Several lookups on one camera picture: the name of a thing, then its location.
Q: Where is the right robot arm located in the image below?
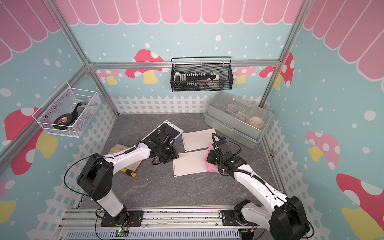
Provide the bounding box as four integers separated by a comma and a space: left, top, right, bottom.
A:
208, 134, 315, 240

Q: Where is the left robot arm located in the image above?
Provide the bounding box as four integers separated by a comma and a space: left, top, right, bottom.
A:
77, 132, 179, 227

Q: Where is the beige work glove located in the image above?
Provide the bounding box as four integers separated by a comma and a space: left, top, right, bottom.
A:
108, 144, 142, 172

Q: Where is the black tape roll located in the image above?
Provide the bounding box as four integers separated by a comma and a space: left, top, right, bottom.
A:
53, 114, 74, 130

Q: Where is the green translucent storage box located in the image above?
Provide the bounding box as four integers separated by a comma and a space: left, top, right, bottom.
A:
204, 92, 273, 149

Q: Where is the black wire mesh basket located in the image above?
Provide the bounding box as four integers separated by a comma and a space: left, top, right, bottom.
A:
170, 57, 234, 92

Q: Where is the pink cleaning cloth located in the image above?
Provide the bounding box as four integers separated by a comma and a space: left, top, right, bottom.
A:
204, 143, 218, 173

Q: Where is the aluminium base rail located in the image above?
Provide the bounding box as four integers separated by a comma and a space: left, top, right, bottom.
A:
53, 206, 273, 240

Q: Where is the blue framed drawing tablet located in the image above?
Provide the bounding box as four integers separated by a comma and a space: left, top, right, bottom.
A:
142, 120, 184, 141

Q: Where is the white drawing tablet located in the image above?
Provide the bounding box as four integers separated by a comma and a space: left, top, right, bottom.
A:
182, 129, 216, 152
173, 149, 208, 177

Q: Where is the white drawing tablet front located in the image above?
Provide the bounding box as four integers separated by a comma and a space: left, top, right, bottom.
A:
182, 129, 216, 152

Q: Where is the yellow handled screwdriver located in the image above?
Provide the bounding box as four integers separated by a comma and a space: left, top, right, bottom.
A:
121, 168, 137, 178

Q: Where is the clear acrylic wall bin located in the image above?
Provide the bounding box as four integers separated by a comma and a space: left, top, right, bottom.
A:
32, 83, 101, 138

